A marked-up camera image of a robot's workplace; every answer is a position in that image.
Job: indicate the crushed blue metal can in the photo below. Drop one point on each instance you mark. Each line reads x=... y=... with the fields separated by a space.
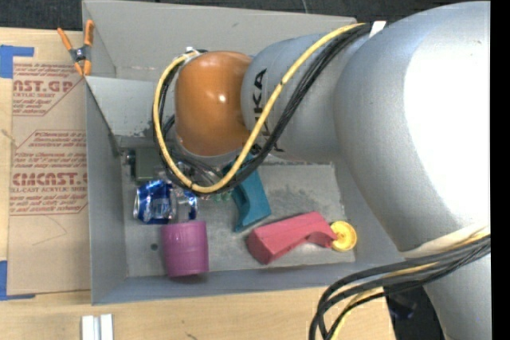
x=153 y=201

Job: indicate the dark green flat block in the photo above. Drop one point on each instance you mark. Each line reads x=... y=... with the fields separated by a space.
x=146 y=165

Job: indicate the teal angled block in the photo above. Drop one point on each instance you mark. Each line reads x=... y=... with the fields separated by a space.
x=253 y=199

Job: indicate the purple plastic cup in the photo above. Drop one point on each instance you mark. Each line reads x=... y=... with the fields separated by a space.
x=185 y=248

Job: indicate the pink angled block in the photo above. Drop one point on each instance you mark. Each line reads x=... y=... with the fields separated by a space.
x=285 y=237

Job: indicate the grey metal bin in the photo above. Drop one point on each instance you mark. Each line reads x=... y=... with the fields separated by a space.
x=131 y=40

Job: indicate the yellow round toy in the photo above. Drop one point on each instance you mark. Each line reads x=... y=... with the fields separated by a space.
x=346 y=237

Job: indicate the brown cardboard board red print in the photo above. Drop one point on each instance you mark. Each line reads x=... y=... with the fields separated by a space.
x=48 y=243

